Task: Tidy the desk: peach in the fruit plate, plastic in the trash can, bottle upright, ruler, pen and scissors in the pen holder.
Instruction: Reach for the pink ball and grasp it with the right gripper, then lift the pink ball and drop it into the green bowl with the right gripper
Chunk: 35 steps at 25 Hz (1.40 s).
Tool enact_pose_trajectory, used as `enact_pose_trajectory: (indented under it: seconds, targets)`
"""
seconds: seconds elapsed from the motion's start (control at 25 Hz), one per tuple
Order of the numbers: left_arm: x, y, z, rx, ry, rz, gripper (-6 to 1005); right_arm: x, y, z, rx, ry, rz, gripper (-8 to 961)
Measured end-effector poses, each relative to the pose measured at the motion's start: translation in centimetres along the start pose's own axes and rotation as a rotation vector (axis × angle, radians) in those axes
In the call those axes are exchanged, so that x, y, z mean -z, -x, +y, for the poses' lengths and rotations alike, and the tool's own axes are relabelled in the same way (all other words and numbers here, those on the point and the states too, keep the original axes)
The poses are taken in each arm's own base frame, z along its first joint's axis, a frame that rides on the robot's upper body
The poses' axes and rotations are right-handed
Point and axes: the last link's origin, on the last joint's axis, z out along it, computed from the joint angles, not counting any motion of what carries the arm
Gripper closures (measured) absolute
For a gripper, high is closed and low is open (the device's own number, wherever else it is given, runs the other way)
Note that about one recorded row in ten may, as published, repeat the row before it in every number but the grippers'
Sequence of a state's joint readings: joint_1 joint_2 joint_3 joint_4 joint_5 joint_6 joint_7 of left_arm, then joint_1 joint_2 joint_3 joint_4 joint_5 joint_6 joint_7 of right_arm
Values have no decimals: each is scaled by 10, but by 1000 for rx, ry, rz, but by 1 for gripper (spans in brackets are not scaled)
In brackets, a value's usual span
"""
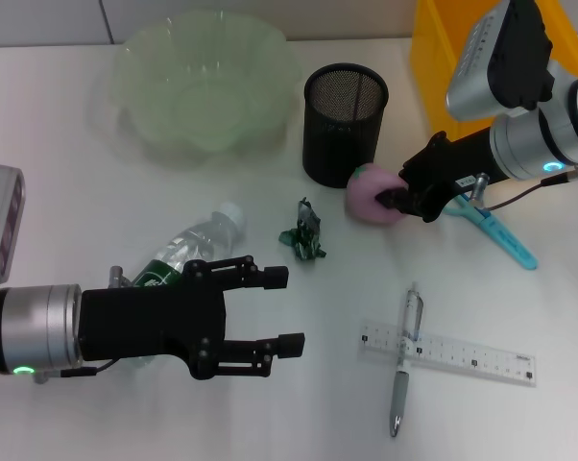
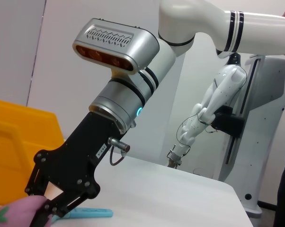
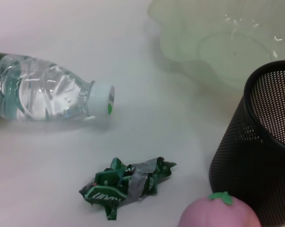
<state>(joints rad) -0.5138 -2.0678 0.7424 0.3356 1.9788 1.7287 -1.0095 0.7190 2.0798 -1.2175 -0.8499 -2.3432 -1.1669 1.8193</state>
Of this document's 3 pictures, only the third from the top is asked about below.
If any black mesh pen holder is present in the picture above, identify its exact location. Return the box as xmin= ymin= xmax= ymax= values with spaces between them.
xmin=208 ymin=60 xmax=285 ymax=227

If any pink toy peach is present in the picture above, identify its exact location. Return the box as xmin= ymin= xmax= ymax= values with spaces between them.
xmin=178 ymin=192 xmax=263 ymax=227

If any translucent green fruit plate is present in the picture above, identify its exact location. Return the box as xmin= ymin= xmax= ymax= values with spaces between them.
xmin=146 ymin=0 xmax=285 ymax=96

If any clear plastic water bottle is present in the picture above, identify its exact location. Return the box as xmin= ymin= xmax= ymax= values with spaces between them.
xmin=0 ymin=51 xmax=116 ymax=122

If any green plastic wrapper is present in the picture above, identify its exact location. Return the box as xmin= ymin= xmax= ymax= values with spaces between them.
xmin=78 ymin=156 xmax=178 ymax=215

